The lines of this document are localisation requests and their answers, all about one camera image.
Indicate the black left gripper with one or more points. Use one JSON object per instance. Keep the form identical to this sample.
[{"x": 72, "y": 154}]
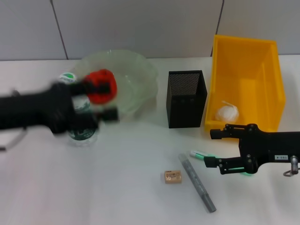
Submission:
[{"x": 42, "y": 110}]

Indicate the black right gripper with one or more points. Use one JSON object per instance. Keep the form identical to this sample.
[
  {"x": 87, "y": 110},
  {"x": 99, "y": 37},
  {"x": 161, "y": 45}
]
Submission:
[{"x": 269, "y": 147}]

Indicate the red ball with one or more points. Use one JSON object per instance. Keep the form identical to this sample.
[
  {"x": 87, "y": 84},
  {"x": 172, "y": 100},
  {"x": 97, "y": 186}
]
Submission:
[{"x": 110, "y": 98}]

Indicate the clear green-label water bottle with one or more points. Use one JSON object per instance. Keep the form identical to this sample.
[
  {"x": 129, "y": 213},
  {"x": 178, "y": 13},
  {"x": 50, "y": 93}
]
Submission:
[{"x": 80, "y": 105}]

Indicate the mint green pen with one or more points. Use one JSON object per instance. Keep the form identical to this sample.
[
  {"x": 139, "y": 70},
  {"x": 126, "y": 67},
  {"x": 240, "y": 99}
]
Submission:
[{"x": 199, "y": 154}]

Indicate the white paper ball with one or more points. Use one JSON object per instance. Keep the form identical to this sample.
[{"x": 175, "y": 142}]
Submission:
[{"x": 227, "y": 113}]

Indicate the small beige eraser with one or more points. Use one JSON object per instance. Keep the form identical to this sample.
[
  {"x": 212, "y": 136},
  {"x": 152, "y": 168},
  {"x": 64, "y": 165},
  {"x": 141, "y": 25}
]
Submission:
[{"x": 173, "y": 177}]

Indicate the clear glass fruit plate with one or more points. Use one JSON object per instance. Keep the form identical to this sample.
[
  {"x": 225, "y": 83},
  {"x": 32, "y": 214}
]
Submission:
[{"x": 138, "y": 77}]

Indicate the grey marker pen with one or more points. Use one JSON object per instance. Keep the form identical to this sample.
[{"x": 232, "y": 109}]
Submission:
[{"x": 195, "y": 180}]

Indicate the black mesh pen holder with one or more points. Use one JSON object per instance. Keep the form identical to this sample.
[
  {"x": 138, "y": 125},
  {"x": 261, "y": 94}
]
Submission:
[{"x": 185, "y": 110}]

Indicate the yellow plastic storage bin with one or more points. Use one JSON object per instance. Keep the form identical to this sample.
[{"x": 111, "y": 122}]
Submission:
[{"x": 248, "y": 70}]

